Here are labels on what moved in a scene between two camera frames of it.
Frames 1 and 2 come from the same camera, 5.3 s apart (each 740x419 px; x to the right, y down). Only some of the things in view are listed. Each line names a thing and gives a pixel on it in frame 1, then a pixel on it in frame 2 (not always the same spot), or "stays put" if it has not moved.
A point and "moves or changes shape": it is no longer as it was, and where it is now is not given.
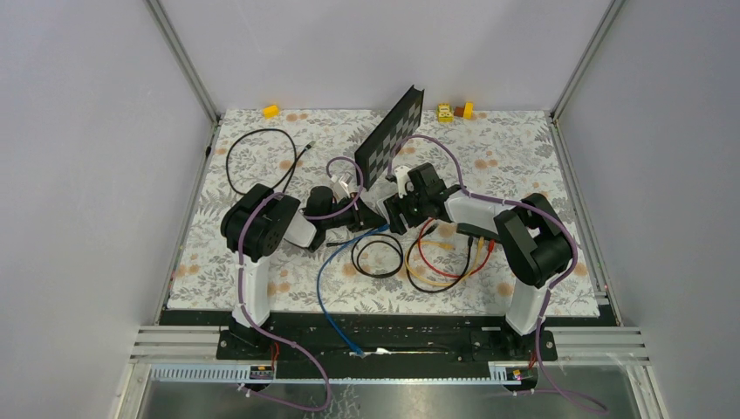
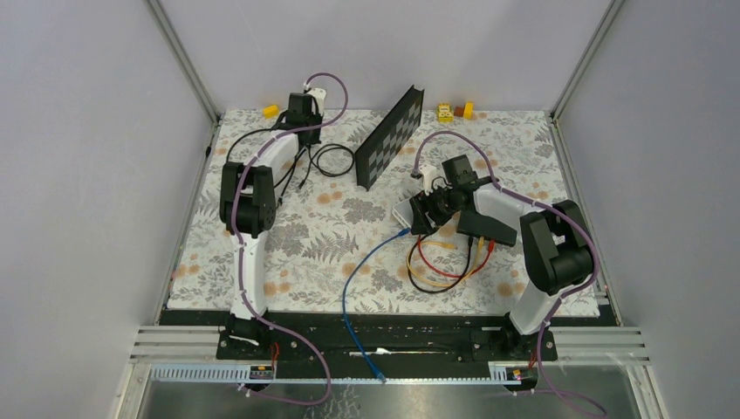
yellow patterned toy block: [445, 113] stays put
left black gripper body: [352, 217] → [313, 120]
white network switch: [384, 209] moves or changes shape
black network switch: [476, 230] stays put
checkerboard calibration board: [389, 137] stays put
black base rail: [378, 339] stays put
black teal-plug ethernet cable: [294, 165] stays put
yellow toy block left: [270, 112] stays put
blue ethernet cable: [322, 262] → [358, 262]
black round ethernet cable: [361, 242] → [326, 147]
